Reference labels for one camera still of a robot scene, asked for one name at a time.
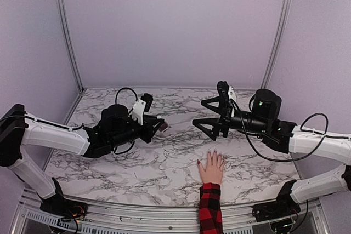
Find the curved aluminium front rail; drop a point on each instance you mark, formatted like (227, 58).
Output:
(104, 217)

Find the red black plaid sleeve forearm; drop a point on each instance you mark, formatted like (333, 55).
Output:
(210, 214)

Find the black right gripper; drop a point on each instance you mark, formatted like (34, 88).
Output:
(216, 122)

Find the right aluminium corner post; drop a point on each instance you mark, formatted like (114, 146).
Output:
(273, 56)

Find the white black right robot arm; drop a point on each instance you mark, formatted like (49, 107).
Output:
(261, 121)

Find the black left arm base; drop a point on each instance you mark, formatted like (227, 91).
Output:
(68, 210)

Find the bare human hand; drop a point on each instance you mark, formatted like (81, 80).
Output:
(214, 170)

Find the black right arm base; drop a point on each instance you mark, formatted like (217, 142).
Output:
(279, 212)

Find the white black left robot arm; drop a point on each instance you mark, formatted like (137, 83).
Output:
(117, 126)

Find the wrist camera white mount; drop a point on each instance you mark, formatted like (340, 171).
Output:
(226, 96)
(141, 106)

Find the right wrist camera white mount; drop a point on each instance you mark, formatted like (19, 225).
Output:
(226, 96)

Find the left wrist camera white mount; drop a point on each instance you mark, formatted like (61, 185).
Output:
(141, 106)

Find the left aluminium corner post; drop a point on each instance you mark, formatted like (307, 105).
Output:
(69, 45)

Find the aluminium corner post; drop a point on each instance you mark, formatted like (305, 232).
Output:
(273, 56)
(69, 45)

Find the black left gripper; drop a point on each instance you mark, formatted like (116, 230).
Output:
(151, 121)

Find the red nail polish bottle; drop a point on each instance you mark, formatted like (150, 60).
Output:
(163, 127)

